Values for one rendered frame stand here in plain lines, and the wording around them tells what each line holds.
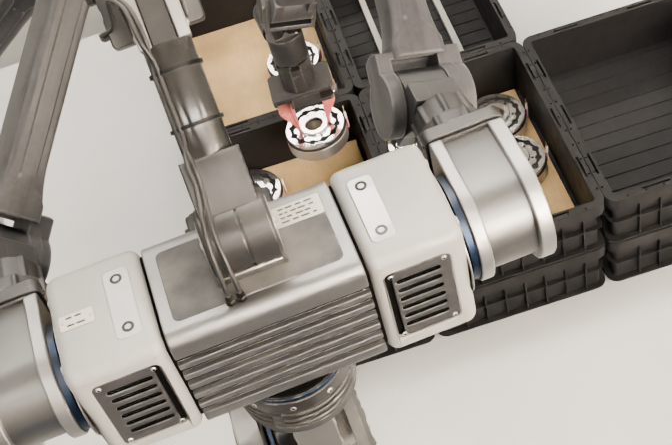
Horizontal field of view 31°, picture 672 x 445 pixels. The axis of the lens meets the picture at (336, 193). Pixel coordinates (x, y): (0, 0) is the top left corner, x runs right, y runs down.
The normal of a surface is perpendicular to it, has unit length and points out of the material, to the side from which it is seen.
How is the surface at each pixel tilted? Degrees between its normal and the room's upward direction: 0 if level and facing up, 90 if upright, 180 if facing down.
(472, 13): 0
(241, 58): 0
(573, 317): 0
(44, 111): 63
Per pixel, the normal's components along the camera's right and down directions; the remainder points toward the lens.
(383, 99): -0.95, 0.16
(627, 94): -0.18, -0.63
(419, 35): 0.23, -0.24
